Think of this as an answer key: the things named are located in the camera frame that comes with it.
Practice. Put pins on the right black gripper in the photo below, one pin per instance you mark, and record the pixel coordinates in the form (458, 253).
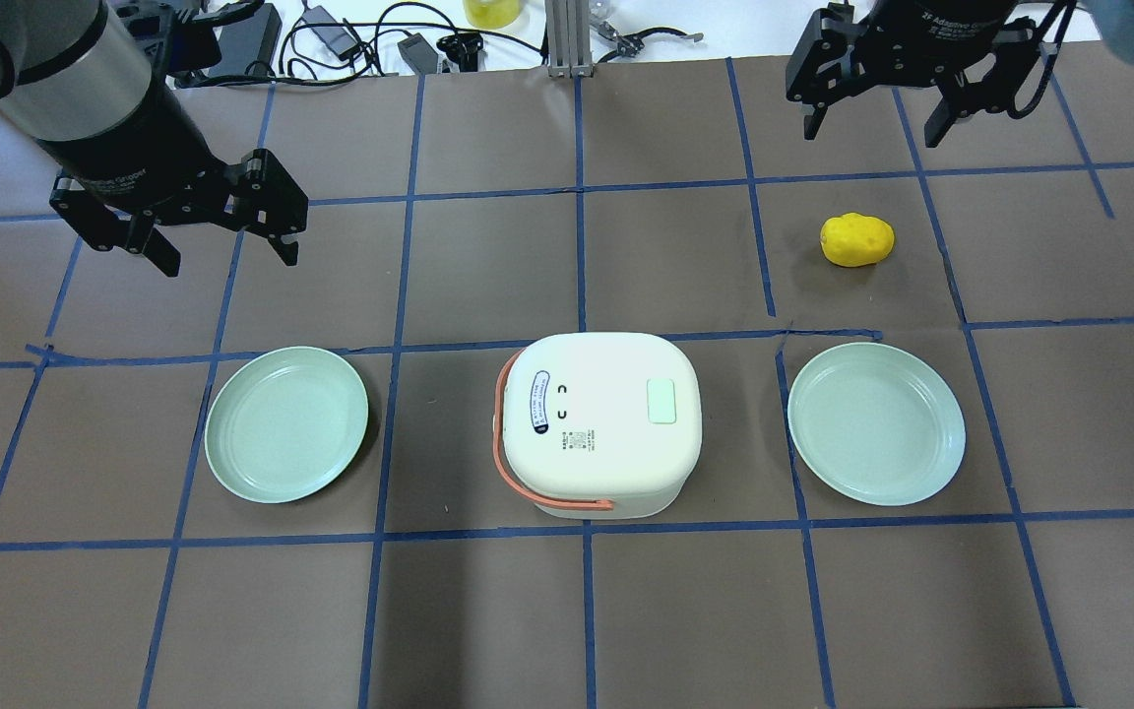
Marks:
(931, 32)

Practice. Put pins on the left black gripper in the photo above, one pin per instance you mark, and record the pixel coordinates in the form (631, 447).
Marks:
(127, 135)

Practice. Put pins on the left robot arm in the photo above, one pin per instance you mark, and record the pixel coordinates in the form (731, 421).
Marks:
(86, 81)

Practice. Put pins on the white rice cooker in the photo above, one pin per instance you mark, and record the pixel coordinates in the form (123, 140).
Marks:
(597, 425)

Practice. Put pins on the yellow lemon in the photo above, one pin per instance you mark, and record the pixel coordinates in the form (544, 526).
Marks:
(856, 240)

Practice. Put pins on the left green plate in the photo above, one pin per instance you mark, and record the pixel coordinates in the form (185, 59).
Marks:
(286, 425)

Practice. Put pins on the green plate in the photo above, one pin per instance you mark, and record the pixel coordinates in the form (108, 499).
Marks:
(286, 425)
(876, 424)

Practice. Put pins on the metal pliers tool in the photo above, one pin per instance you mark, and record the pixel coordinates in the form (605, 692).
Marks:
(630, 45)

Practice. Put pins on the black power adapter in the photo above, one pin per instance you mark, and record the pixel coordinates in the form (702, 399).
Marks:
(419, 54)

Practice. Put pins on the right green plate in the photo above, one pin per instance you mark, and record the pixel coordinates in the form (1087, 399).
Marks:
(876, 424)

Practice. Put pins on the yellow cup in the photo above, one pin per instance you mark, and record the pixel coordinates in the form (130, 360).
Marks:
(492, 15)

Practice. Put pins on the aluminium frame post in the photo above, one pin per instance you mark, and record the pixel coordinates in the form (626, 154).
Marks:
(567, 30)

